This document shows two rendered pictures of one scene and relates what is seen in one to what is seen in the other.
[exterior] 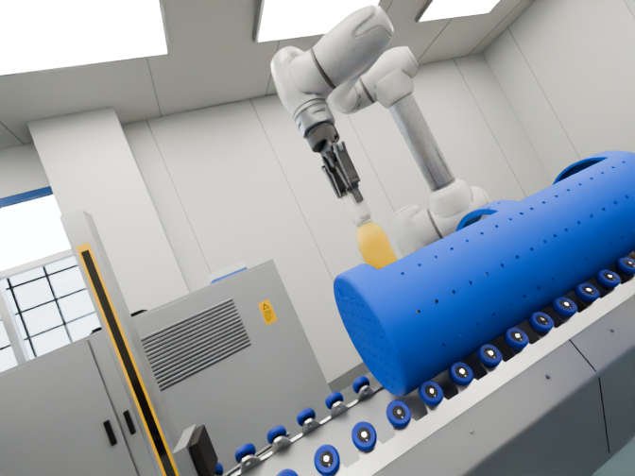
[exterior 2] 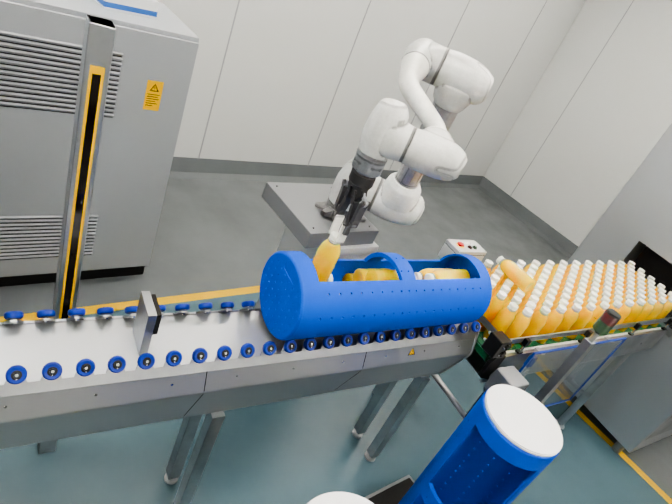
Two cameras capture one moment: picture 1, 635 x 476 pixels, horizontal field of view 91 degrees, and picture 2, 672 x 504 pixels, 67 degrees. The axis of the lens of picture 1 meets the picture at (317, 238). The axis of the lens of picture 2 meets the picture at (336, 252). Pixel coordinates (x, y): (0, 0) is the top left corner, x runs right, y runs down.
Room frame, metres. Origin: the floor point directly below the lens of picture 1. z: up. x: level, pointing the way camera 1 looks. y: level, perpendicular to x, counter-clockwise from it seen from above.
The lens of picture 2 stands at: (-0.51, 0.47, 2.07)
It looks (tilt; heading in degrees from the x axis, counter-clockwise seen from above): 30 degrees down; 334
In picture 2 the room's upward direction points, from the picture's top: 25 degrees clockwise
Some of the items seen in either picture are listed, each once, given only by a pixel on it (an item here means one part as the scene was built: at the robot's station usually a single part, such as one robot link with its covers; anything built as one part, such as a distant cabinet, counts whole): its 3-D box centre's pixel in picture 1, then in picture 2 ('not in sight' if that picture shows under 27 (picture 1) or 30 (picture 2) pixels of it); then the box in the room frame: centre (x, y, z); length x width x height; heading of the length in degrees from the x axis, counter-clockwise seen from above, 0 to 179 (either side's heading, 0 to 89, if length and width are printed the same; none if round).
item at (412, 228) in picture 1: (413, 229); (356, 182); (1.37, -0.39, 1.24); 0.18 x 0.16 x 0.22; 64
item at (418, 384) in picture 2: not in sight; (395, 419); (0.88, -0.86, 0.31); 0.06 x 0.06 x 0.63; 15
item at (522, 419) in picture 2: not in sight; (523, 418); (0.35, -0.82, 1.03); 0.28 x 0.28 x 0.01
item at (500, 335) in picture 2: not in sight; (495, 344); (0.78, -1.01, 0.95); 0.10 x 0.07 x 0.10; 15
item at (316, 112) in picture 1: (315, 121); (368, 162); (0.74, -0.11, 1.59); 0.09 x 0.09 x 0.06
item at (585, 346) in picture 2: not in sight; (519, 422); (0.72, -1.38, 0.55); 0.04 x 0.04 x 1.10; 15
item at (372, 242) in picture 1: (379, 257); (323, 262); (0.74, -0.11, 1.23); 0.07 x 0.07 x 0.19
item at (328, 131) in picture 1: (328, 147); (359, 185); (0.74, -0.11, 1.52); 0.08 x 0.07 x 0.09; 15
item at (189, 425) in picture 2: not in sight; (187, 432); (0.75, 0.12, 0.31); 0.06 x 0.06 x 0.63; 15
